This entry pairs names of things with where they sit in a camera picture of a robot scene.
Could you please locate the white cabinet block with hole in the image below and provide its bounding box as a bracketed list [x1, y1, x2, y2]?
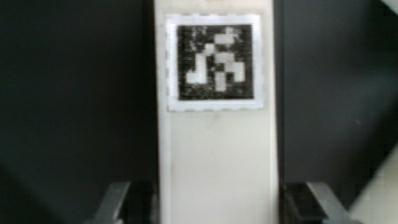
[154, 0, 279, 224]

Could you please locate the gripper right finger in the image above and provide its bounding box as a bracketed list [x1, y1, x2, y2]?
[279, 180, 362, 224]

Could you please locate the white front fence bar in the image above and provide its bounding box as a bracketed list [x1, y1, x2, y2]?
[350, 167, 398, 224]

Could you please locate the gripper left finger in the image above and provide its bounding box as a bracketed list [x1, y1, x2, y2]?
[82, 179, 158, 224]

